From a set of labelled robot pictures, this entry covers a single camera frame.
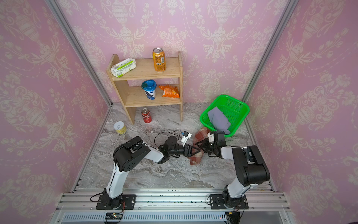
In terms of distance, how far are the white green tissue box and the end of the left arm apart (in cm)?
44

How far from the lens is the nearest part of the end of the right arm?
73cm

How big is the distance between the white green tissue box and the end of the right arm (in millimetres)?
616
